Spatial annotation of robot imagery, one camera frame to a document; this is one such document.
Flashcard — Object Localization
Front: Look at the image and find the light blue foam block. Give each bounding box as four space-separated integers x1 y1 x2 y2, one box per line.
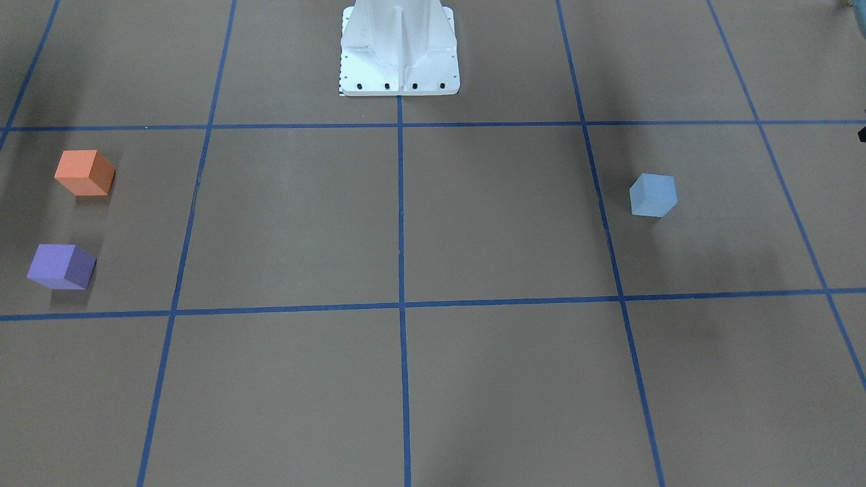
630 173 679 218

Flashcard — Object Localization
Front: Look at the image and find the orange foam block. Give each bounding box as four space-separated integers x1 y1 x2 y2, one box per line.
53 150 116 197

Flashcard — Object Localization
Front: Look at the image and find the purple foam block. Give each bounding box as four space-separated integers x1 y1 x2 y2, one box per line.
27 243 97 290

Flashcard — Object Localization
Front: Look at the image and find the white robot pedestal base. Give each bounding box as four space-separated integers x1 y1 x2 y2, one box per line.
338 1 461 97

